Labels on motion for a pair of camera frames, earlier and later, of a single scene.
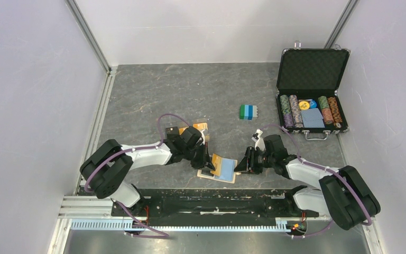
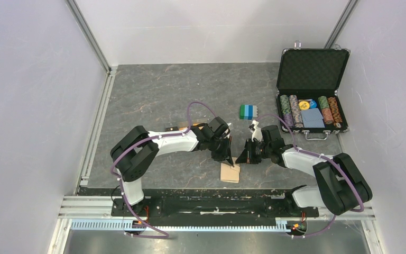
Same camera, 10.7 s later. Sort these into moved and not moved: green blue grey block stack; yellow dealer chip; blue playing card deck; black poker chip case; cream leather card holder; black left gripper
Moved: black left gripper; cream leather card holder
Not moved: black poker chip case; yellow dealer chip; blue playing card deck; green blue grey block stack
